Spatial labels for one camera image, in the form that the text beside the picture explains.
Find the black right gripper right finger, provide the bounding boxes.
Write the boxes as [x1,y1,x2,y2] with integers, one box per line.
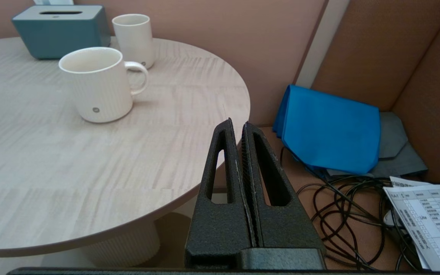
[241,121,326,249]

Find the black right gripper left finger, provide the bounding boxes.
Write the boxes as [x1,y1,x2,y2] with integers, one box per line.
[184,118,257,269]

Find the blue folded cloth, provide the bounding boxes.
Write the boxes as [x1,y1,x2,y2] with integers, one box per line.
[273,84,381,175]

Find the grey folded cloth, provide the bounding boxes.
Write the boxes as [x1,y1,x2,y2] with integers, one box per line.
[325,112,429,180]

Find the printed paper sheet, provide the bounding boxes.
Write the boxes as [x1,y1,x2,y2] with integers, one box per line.
[383,176,440,272]

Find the white ribbed mug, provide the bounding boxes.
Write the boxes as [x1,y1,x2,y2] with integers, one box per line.
[58,47,149,123]

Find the brown upholstered sofa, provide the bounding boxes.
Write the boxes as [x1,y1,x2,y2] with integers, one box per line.
[212,0,440,272]

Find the blue-grey tissue box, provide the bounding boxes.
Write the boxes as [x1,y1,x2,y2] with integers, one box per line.
[12,5,112,60]

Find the black tangled cables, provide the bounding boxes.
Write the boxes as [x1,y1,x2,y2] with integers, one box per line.
[280,147,430,272]

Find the white ribbed table pedestal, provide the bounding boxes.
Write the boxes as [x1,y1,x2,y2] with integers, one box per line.
[82,220,161,268]

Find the white handleless cup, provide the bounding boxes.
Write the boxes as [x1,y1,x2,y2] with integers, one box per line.
[112,14,155,70]

